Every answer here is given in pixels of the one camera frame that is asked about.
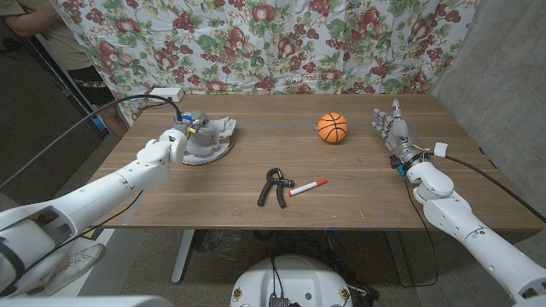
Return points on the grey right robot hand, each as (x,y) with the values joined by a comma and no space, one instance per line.
(399,135)

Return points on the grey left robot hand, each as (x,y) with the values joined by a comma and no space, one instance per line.
(198,128)

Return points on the grey shirt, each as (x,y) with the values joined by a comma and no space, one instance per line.
(219,132)

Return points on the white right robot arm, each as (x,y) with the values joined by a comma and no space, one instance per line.
(482,243)

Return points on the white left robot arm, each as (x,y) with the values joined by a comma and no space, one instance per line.
(85,204)

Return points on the paper plate with gold rim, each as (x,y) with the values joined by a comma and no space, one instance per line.
(215,155)

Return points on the black hand grip exerciser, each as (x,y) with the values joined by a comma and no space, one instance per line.
(285,183)

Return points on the white marker with orange cap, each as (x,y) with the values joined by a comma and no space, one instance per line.
(305,187)

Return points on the person in beige shirt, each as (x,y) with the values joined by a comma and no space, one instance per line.
(64,42)

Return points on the white power strip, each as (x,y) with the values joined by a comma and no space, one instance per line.
(164,94)

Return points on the small orange basketball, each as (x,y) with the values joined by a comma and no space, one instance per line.
(332,128)

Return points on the long grey tape strip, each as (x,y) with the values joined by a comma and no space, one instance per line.
(273,126)

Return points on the floral fruit print backdrop cloth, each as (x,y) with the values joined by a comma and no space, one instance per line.
(277,42)

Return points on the white table leg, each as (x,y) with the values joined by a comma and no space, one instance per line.
(183,256)

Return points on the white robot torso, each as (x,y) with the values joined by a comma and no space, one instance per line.
(290,277)

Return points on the person with white sneaker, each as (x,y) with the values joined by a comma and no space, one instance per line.
(79,264)

